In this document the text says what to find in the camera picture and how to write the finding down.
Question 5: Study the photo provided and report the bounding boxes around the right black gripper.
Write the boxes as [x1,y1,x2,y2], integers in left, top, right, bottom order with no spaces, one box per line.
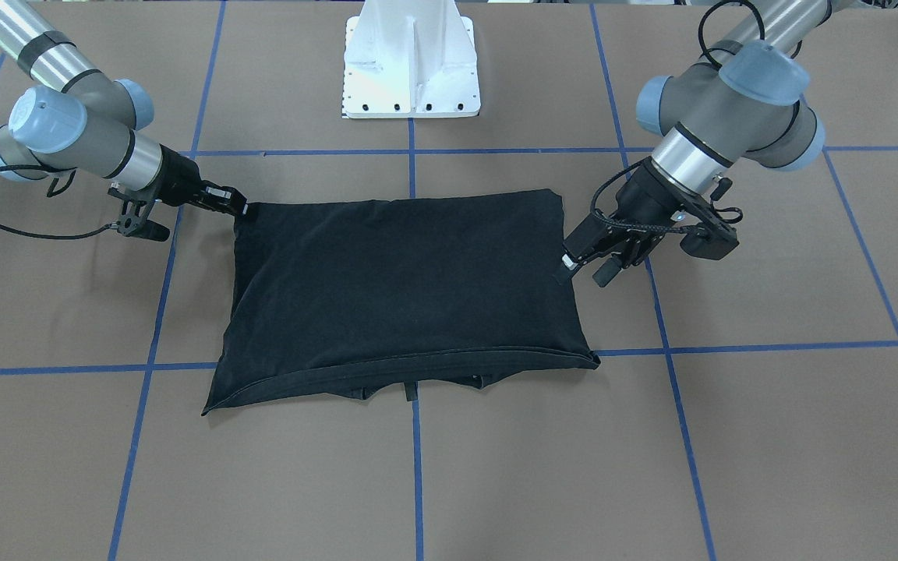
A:
[154,146,249,217]

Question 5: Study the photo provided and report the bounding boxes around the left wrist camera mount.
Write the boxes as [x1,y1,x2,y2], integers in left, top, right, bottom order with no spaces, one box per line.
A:
[670,187,744,260]

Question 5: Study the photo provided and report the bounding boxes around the black t-shirt with logo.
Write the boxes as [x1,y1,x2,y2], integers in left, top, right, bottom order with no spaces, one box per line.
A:
[203,189,601,413]

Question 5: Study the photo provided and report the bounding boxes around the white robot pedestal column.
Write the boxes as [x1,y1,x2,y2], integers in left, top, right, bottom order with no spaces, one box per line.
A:
[341,1,482,118]

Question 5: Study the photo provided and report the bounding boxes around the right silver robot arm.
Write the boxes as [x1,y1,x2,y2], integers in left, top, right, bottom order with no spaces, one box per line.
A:
[0,1,247,217]

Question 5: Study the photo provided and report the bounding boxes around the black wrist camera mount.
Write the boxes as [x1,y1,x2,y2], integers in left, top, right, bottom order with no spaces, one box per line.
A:
[108,182,171,242]

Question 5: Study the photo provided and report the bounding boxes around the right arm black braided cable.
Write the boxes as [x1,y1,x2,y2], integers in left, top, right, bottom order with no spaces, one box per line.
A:
[0,164,126,241]

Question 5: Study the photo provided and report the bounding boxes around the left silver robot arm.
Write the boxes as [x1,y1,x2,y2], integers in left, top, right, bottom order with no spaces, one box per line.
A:
[556,1,849,287]

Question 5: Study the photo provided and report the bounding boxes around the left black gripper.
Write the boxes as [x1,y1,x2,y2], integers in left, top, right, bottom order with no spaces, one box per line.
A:
[555,160,681,288]

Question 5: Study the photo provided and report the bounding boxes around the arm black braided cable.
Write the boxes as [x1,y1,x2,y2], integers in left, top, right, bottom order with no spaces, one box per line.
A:
[589,0,804,235]
[0,164,126,241]

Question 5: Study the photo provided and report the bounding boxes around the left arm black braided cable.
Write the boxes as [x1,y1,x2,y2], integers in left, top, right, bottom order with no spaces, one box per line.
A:
[589,0,804,235]

